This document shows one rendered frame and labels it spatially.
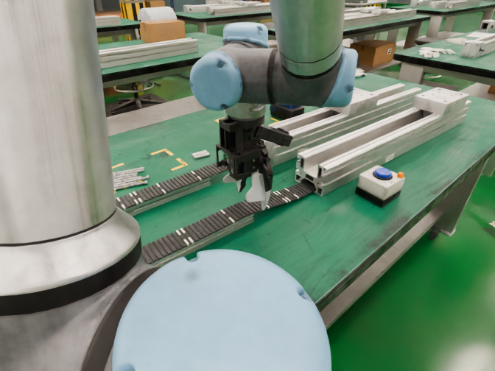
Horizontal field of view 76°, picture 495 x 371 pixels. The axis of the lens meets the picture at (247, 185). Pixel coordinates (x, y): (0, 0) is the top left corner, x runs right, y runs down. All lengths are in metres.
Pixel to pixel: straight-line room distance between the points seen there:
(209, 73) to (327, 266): 0.42
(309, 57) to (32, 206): 0.29
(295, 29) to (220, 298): 0.26
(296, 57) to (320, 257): 0.42
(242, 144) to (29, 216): 0.46
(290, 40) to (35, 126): 0.26
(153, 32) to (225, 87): 2.42
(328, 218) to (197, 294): 0.60
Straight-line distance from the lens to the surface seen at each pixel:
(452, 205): 1.93
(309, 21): 0.34
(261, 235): 0.71
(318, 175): 0.82
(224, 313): 0.19
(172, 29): 2.90
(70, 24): 0.21
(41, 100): 0.20
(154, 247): 0.66
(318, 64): 0.39
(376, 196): 0.84
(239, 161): 0.60
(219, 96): 0.45
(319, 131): 1.04
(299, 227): 0.74
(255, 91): 0.45
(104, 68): 2.21
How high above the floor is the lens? 1.26
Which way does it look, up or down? 34 degrees down
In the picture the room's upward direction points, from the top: straight up
